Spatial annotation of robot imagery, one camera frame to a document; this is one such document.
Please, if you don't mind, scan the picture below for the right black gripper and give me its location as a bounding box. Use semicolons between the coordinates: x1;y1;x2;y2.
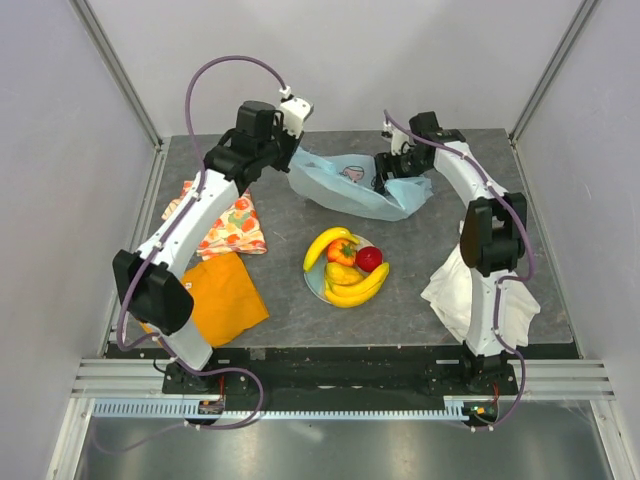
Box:
372;149;430;200

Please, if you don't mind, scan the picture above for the light blue plastic bag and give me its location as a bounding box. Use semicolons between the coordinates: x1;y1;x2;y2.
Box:
287;148;433;222

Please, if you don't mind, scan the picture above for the red apple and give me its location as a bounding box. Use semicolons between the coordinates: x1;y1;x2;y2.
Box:
355;246;384;273

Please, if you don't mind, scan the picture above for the single yellow banana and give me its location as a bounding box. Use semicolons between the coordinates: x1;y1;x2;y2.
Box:
302;227;360;272

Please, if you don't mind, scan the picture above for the yellow banana bunch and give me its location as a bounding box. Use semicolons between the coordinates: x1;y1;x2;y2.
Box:
324;262;390;308

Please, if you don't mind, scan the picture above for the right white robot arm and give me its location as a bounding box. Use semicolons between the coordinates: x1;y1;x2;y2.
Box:
373;112;535;357

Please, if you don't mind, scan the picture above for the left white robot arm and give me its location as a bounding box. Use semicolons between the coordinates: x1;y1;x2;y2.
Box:
112;97;313;393

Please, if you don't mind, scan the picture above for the floral orange cloth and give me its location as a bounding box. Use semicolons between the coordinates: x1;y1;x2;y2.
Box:
160;179;269;260

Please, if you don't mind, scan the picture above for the blue and cream plate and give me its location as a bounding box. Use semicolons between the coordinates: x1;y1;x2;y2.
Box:
303;233;373;304

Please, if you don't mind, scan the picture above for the white cloth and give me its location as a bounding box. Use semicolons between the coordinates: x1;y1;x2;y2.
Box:
420;245;541;347

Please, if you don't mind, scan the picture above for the yellow orange cloth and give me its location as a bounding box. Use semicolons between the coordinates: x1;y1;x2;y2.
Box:
142;252;271;350

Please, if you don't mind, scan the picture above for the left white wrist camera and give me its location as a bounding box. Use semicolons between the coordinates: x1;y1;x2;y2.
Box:
278;85;314;139

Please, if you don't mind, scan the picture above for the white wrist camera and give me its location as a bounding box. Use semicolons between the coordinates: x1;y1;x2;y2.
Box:
381;122;413;157
278;85;314;139

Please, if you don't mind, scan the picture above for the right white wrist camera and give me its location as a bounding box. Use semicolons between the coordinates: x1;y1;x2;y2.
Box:
381;122;413;157

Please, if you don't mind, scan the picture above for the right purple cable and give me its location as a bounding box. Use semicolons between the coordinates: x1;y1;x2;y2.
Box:
382;109;537;434

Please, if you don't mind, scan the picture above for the purple cable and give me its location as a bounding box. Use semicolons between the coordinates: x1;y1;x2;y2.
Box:
382;109;537;434
90;54;291;454

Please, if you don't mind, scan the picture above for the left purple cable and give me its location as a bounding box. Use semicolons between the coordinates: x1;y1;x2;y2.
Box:
90;54;291;454

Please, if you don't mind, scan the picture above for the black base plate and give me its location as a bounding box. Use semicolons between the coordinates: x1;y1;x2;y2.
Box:
162;346;518;397

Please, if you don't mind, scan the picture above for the slotted cable duct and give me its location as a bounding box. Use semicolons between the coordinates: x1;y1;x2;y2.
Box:
92;397;471;421

